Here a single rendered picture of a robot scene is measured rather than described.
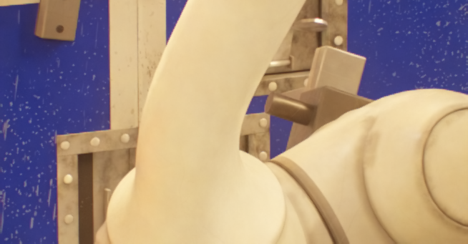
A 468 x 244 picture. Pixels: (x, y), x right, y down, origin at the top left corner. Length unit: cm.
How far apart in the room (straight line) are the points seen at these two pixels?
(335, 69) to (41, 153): 25
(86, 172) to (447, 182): 52
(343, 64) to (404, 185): 31
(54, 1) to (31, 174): 13
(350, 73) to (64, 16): 23
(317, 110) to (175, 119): 33
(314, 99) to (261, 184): 27
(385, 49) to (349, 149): 52
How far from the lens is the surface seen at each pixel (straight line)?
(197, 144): 150
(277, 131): 209
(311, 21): 205
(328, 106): 181
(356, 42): 210
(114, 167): 205
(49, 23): 197
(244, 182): 154
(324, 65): 187
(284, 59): 209
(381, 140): 159
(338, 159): 160
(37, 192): 201
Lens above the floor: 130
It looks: 13 degrees down
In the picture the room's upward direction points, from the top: straight up
